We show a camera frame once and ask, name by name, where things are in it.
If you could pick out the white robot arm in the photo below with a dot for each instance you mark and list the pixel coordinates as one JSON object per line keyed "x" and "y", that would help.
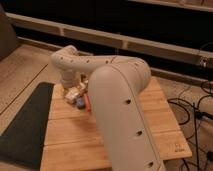
{"x": 114, "y": 85}

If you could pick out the long wooden rail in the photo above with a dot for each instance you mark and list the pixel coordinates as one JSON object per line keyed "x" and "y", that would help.
{"x": 167, "y": 51}

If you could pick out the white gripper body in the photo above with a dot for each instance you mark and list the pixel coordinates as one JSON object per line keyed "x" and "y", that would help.
{"x": 79, "y": 85}

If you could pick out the blue small object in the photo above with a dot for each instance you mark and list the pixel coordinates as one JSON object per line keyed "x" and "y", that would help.
{"x": 80, "y": 103}

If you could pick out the black floor mat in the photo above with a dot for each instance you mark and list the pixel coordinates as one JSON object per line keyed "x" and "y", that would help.
{"x": 23, "y": 141}

